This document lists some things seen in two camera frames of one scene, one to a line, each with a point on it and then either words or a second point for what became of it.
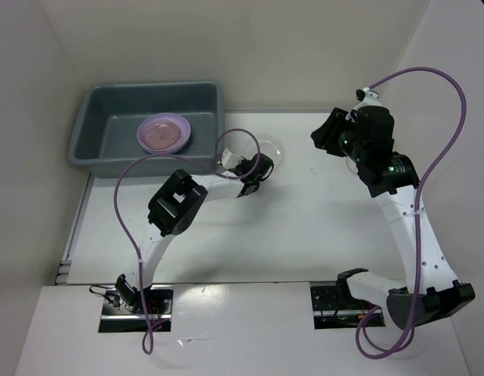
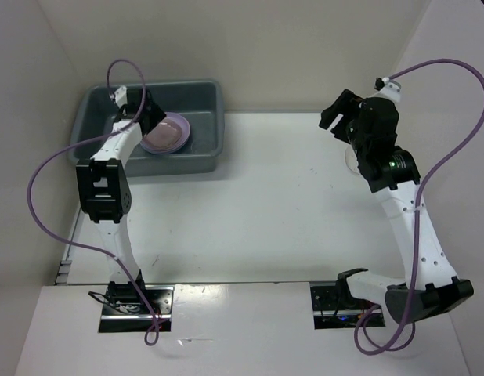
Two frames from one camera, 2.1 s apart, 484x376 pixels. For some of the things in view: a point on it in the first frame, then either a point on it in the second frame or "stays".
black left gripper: [240, 164] to [155, 113]
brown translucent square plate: [161, 134] stays
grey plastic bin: [107, 116] stays
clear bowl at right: [352, 164] stays
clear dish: [270, 149] to [168, 135]
